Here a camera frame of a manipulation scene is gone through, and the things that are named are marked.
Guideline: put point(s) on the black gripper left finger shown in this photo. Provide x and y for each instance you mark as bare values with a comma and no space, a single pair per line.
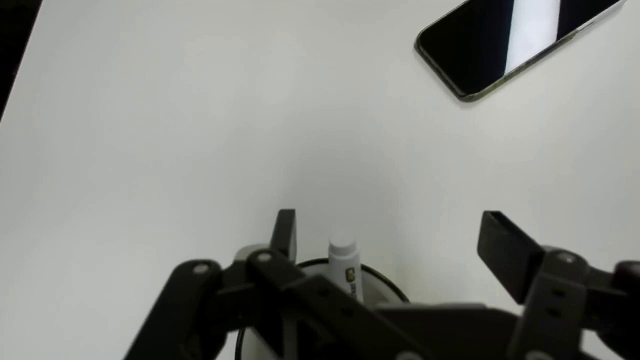
281,307

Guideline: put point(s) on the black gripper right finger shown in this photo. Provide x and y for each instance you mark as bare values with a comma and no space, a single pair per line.
567,300

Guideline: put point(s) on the white marker with blue cap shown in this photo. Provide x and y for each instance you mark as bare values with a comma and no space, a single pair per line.
344,267

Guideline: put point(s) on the black smartphone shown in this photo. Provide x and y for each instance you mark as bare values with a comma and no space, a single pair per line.
507,47

